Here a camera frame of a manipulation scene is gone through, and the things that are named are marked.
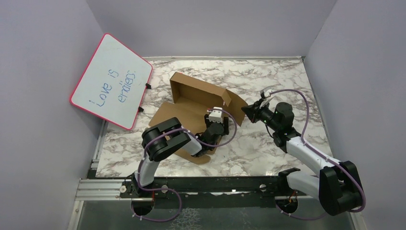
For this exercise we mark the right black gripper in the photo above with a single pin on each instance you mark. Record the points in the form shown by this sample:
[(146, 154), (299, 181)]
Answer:
[(253, 112)]

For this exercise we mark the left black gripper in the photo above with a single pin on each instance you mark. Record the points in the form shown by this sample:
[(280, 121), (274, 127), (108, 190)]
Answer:
[(224, 126)]

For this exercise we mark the brown cardboard box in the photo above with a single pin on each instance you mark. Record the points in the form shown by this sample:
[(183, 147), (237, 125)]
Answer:
[(191, 100)]

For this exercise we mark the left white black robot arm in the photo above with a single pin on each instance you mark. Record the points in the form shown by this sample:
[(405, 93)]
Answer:
[(164, 139)]

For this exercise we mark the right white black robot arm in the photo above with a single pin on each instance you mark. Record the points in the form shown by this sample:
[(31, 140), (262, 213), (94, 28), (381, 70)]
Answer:
[(336, 184)]

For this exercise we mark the pink-framed whiteboard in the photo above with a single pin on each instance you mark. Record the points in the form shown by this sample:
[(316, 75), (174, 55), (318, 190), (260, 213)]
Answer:
[(113, 84)]

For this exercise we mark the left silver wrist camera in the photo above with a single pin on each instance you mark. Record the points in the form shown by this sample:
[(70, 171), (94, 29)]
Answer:
[(215, 115)]

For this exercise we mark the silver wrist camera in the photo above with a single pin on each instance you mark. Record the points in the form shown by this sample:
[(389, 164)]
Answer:
[(215, 115), (266, 92)]

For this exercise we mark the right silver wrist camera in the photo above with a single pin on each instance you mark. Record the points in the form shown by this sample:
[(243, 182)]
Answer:
[(266, 92)]

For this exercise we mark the aluminium frame rail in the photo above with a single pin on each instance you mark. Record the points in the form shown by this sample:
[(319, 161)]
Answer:
[(232, 188)]

